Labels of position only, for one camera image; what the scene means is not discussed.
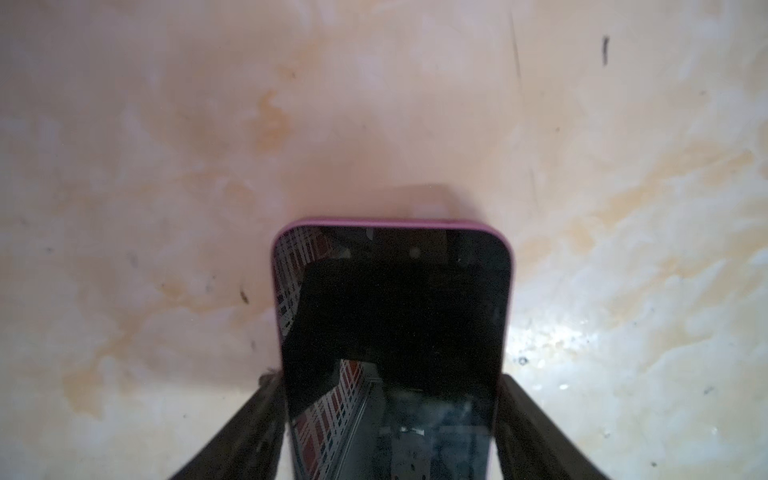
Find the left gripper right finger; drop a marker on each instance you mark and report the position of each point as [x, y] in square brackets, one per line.
[530, 445]

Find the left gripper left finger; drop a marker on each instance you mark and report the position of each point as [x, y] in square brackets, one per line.
[249, 445]

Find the black phone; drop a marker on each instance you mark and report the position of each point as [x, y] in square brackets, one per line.
[392, 340]

